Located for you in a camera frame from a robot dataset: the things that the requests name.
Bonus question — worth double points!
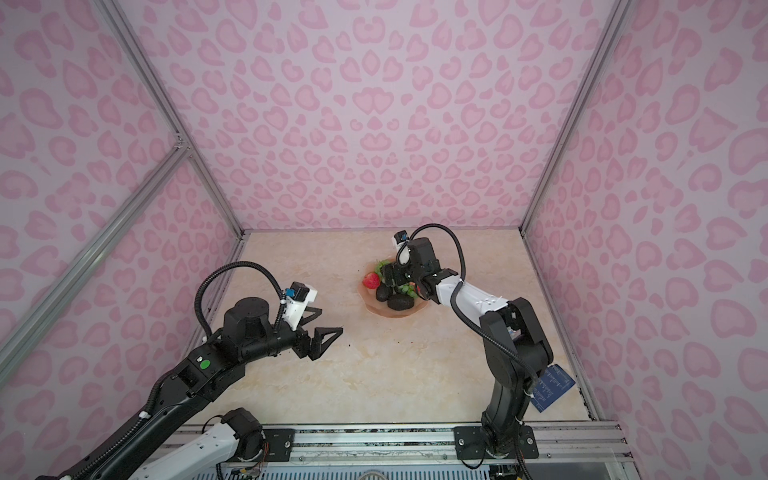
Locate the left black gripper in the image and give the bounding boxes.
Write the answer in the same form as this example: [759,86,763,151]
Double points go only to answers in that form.
[243,304,344,366]

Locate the green grape bunch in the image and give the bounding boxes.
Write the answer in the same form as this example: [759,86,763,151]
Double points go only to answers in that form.
[374,260,419,298]

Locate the dark avocado front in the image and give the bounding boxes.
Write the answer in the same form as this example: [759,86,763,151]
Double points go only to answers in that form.
[387,293,415,312]

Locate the dark avocado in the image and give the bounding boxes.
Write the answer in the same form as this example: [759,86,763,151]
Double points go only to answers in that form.
[387,293,415,312]
[375,284,393,302]

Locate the red strawberry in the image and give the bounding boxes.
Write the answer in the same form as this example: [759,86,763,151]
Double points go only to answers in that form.
[362,272,381,290]

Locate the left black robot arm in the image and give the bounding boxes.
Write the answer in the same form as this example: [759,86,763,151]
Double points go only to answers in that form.
[55,297,343,479]

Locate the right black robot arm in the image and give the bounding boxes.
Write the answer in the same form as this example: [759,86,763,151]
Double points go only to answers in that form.
[380,231,554,461]

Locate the pink lotus fruit bowl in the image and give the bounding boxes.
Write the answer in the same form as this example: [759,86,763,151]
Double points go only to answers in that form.
[357,259,428,319]

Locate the blue card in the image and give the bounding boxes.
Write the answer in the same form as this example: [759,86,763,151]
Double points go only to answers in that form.
[531,364,576,413]

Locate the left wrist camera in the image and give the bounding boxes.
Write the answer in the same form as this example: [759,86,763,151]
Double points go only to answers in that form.
[281,281,318,331]

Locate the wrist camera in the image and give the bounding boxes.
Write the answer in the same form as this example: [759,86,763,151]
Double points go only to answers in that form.
[393,230,410,265]
[281,281,318,331]

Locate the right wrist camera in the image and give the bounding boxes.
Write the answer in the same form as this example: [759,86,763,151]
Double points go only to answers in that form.
[393,230,410,265]

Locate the right black cable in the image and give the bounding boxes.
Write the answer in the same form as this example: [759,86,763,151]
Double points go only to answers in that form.
[395,223,535,397]

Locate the black cable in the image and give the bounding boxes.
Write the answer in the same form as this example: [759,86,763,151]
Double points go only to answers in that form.
[193,260,284,343]
[395,223,535,397]

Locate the left black cable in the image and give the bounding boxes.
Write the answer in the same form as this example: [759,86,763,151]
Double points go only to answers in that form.
[193,260,284,343]

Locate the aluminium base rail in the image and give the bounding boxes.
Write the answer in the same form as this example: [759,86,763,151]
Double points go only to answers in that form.
[133,421,639,479]

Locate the diagonal aluminium frame bar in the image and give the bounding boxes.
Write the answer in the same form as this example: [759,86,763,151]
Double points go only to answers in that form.
[1,141,188,385]

